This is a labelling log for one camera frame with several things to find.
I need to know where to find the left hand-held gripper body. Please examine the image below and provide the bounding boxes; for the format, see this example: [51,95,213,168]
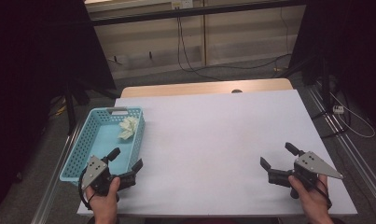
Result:
[81,155,137,197]

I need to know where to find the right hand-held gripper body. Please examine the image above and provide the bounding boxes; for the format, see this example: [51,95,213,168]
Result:
[267,151,344,191]

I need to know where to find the blue plastic basket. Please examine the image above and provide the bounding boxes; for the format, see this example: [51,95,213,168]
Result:
[59,106,146,188]

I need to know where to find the light green baby shirt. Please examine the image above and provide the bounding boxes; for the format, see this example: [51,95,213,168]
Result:
[118,116,140,141]

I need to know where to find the person's left hand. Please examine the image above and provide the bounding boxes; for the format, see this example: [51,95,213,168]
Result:
[85,176,121,218]

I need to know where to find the person's right hand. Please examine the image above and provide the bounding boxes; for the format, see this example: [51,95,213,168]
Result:
[287,175,331,218]

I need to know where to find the white table cover sheet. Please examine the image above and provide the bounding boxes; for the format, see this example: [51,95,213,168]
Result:
[77,89,358,217]

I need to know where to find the black metal stand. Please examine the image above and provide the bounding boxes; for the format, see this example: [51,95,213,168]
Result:
[282,52,348,140]
[63,77,121,136]

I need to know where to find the wooden table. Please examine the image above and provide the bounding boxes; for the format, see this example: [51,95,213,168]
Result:
[119,77,294,99]

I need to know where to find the black curtain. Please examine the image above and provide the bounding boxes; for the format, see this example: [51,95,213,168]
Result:
[287,0,376,127]
[0,0,117,218]

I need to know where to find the black horizontal bar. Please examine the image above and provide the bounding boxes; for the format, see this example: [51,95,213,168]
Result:
[91,0,308,27]

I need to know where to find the aluminium floor rail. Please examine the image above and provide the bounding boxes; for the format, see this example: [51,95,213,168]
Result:
[30,120,84,224]
[306,83,376,203]

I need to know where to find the white floor cable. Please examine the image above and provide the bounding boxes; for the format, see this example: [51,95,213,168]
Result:
[329,91,376,139]

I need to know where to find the thin black wall cable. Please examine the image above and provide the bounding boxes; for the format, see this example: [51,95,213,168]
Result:
[278,7,291,78]

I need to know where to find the thick black wall cable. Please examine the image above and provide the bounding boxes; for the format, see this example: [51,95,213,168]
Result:
[175,15,292,82]

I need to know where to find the white wall socket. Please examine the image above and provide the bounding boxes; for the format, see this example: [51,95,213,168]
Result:
[171,0,194,9]

